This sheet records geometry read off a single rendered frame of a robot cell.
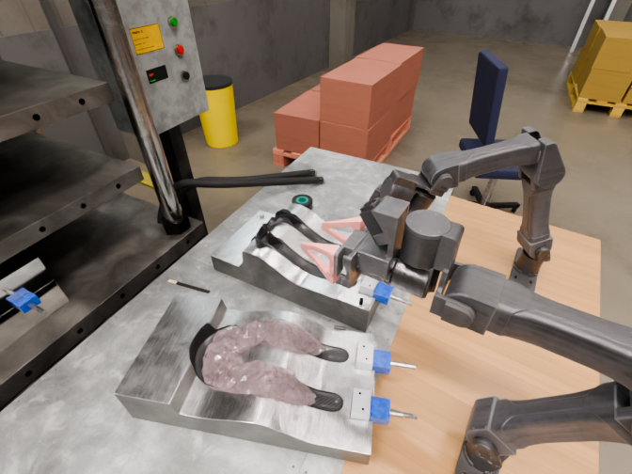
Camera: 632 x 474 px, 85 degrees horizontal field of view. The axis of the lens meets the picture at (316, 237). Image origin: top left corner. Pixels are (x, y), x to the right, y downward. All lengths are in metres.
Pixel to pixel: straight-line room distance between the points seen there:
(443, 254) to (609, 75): 5.03
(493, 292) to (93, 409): 0.83
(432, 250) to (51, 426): 0.85
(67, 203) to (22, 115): 0.24
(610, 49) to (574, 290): 4.31
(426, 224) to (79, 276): 1.09
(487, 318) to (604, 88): 5.05
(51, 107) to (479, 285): 0.99
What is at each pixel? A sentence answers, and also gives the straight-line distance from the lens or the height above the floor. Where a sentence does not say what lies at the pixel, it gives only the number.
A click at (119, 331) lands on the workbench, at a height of 0.80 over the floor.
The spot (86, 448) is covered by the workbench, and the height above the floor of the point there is 0.80.
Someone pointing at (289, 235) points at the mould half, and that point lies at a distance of 1.01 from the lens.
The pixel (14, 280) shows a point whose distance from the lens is 1.14.
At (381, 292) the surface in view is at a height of 0.90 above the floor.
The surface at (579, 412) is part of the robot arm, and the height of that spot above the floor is 1.09.
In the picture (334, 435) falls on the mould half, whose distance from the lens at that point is 0.76.
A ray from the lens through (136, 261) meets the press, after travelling 1.27.
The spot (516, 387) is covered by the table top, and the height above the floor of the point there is 0.80.
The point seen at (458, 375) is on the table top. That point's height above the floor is 0.80.
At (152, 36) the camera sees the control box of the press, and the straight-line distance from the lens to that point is 1.32.
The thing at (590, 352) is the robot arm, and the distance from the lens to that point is 0.53.
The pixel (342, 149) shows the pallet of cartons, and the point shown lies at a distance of 2.92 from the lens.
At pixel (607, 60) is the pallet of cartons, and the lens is 5.39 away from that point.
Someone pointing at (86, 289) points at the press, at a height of 0.78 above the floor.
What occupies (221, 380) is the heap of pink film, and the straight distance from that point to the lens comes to 0.79.
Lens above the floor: 1.57
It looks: 40 degrees down
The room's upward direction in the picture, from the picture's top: straight up
